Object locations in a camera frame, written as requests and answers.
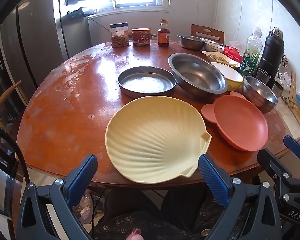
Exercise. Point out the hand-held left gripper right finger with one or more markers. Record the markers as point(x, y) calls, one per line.
point(212, 180)

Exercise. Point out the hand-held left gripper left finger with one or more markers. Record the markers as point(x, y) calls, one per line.
point(82, 180)

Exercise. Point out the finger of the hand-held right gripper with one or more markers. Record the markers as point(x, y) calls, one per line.
point(272, 165)
point(293, 145)

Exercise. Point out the orange plate with ears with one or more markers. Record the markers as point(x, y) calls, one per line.
point(240, 125)

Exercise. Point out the small steel bowl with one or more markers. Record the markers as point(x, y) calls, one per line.
point(258, 93)

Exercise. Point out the yellow shell-shaped plate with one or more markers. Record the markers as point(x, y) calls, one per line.
point(152, 135)

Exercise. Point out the yellow bowl white inside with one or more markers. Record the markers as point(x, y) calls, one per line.
point(230, 76)

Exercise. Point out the large steel bowl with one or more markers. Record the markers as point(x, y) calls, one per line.
point(197, 75)

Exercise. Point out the round steel pan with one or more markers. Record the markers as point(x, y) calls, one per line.
point(145, 81)

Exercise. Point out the person's left hand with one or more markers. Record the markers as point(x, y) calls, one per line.
point(135, 233)

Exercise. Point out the wooden chopsticks pack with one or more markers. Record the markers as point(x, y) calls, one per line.
point(292, 87)

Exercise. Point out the small steel cup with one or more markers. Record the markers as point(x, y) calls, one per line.
point(277, 88)

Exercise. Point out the clear plastic bag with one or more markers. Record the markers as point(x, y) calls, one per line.
point(285, 77)

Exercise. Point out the person's floral pants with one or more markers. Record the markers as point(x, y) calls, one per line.
point(150, 222)

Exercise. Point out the clear plastic cup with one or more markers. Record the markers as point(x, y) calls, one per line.
point(263, 75)

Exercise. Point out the bag of red dates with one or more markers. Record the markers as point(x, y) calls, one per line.
point(285, 61)

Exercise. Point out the black thermos flask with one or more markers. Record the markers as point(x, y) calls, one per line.
point(271, 52)

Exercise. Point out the green label plastic bottle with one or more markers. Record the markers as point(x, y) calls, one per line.
point(252, 55)

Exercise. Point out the yellow wooden chair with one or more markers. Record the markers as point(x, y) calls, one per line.
point(7, 97)

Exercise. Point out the white dish with food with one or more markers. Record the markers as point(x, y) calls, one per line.
point(221, 58)

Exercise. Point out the white printed bowl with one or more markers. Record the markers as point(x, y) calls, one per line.
point(213, 47)

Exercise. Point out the plain white bowl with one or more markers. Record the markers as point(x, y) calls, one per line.
point(208, 40)

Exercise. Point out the medium steel bowl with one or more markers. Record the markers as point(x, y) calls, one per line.
point(191, 42)

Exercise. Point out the brown wooden chair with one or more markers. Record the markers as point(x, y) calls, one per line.
point(207, 31)

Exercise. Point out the clear jar black lid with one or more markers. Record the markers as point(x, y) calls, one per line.
point(119, 35)

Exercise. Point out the brown sauce bottle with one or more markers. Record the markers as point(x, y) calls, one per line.
point(163, 35)

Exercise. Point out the red-lidded jar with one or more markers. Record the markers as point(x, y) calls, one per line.
point(141, 37)

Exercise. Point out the grey refrigerator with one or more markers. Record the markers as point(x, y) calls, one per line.
point(40, 30)

